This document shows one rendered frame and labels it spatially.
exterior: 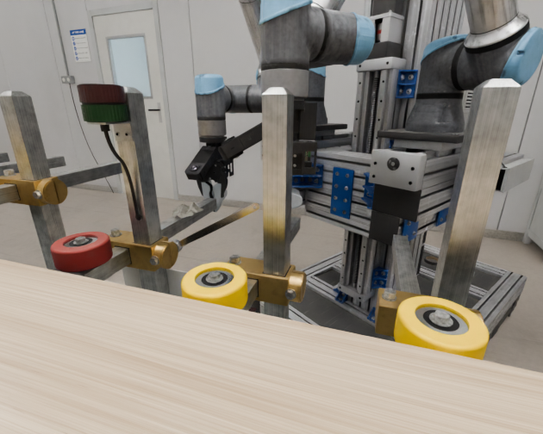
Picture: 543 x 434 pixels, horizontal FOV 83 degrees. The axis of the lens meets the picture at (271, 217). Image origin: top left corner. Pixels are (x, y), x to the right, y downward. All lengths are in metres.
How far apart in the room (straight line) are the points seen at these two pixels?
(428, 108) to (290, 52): 0.55
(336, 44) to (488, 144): 0.27
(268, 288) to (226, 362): 0.23
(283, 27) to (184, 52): 3.24
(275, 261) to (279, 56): 0.30
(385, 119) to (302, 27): 0.70
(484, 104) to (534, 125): 2.79
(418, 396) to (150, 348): 0.22
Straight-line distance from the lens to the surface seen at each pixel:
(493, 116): 0.42
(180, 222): 0.73
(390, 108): 1.16
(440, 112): 0.96
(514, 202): 3.30
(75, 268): 0.54
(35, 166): 0.74
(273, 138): 0.43
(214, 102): 0.83
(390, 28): 1.19
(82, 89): 0.51
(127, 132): 0.54
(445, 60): 0.96
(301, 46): 0.51
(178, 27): 3.78
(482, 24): 0.87
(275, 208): 0.45
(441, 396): 0.29
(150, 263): 0.60
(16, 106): 0.73
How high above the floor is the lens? 1.10
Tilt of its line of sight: 20 degrees down
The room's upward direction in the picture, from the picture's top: straight up
